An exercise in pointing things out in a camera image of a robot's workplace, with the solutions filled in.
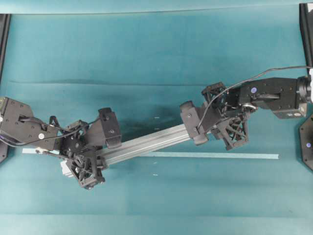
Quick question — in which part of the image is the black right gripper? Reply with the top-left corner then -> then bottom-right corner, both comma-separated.
200,83 -> 249,150

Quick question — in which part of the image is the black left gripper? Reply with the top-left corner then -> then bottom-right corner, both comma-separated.
50,116 -> 107,190

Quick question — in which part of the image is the long silver aluminium rail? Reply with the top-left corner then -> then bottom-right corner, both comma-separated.
60,122 -> 194,177

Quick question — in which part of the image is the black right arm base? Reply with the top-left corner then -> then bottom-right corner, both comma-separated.
299,115 -> 313,171

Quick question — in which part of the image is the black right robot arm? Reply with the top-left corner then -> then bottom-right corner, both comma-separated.
200,75 -> 313,150

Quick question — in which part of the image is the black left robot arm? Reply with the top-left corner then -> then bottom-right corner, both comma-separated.
0,96 -> 106,189

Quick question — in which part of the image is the light blue tape strip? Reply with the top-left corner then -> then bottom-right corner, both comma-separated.
22,147 -> 280,161

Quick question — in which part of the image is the teal table cloth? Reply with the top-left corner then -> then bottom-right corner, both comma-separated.
0,6 -> 313,235

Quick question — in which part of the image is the black left camera cable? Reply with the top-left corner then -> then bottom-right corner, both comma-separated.
4,115 -> 98,152

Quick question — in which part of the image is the black camera cable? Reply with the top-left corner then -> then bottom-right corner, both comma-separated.
197,65 -> 313,128
4,115 -> 98,152

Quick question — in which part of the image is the black right camera cable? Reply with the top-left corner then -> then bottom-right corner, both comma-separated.
197,65 -> 313,128

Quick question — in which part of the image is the black right frame post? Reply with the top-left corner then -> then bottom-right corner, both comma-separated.
299,2 -> 313,67

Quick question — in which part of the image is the black frame post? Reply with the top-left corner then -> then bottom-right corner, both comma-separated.
0,14 -> 12,79
299,2 -> 313,67

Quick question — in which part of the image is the black left frame post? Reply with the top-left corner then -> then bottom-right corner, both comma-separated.
0,14 -> 12,79

